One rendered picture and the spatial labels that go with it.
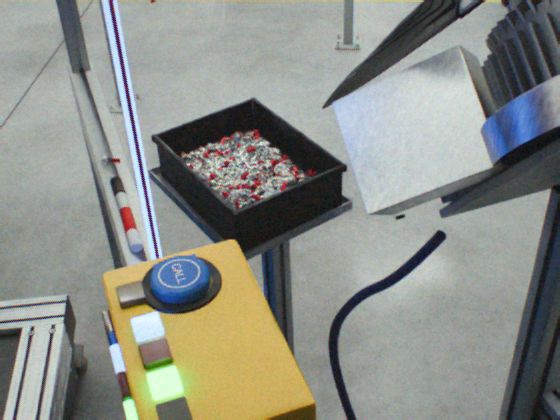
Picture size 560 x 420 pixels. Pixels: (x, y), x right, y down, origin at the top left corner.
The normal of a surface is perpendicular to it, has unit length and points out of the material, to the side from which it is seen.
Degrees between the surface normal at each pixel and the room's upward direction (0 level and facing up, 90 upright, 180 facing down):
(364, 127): 55
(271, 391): 0
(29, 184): 0
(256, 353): 0
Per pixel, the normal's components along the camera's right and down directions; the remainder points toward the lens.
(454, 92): -0.48, -0.01
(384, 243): -0.04, -0.79
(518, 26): -0.92, -0.16
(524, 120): -0.87, 0.18
